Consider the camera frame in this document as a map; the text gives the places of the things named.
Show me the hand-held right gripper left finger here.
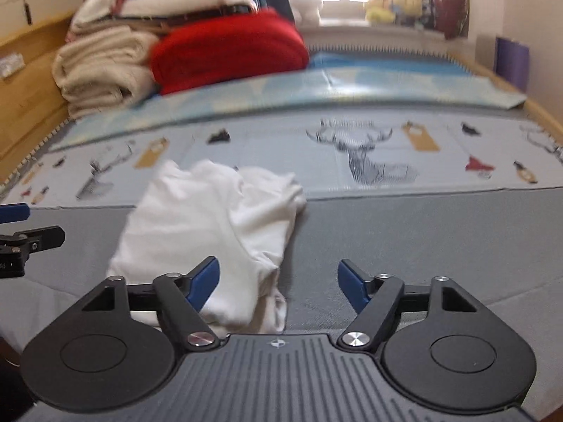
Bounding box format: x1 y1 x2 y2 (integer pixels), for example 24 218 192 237
81 256 221 351

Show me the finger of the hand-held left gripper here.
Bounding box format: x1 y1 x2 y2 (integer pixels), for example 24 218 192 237
0 203 31 224
0 225 66 256

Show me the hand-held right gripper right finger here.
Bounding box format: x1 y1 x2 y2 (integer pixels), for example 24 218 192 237
338 258 490 351

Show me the white shirt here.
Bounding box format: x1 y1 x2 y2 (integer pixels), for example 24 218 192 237
107 159 308 335

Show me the deer-print bedsheet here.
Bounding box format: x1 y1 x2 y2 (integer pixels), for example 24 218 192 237
0 109 563 210

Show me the cream fleece folded blanket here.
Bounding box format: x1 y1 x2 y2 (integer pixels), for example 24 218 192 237
52 25 160 120

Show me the blue leaf-pattern blanket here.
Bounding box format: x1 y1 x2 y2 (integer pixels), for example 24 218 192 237
44 50 529 151

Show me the pink and white folded cloth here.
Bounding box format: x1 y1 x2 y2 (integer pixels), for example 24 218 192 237
68 0 133 32

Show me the red folded blanket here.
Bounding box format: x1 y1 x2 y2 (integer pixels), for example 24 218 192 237
148 10 311 96

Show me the white window sill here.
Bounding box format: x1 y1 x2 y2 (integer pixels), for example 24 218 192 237
299 17 450 50

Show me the white folded quilt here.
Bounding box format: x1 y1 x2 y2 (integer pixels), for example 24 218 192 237
119 0 258 18

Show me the purple box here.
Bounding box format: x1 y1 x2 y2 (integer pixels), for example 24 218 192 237
495 36 530 91

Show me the white plush toy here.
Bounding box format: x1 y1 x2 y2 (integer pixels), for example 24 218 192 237
290 0 324 25

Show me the round-faced yellow plush toy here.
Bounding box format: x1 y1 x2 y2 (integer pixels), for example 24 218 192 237
393 0 424 21

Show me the dark red cushion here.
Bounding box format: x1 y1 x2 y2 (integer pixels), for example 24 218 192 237
433 0 469 40

